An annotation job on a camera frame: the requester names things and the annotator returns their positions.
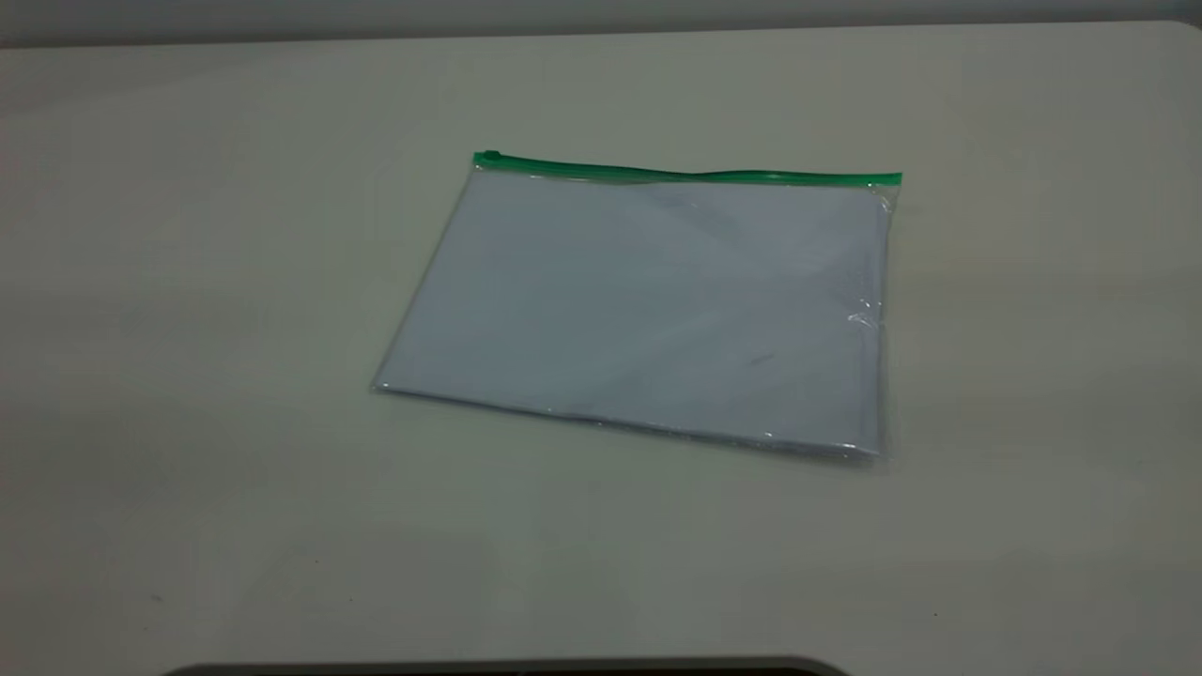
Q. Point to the clear zip bag green strip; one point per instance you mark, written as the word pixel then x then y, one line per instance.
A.
pixel 657 310

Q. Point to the dark rounded base edge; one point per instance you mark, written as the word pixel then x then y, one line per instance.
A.
pixel 507 669

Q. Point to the green zipper slider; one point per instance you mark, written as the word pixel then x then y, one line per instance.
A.
pixel 489 157

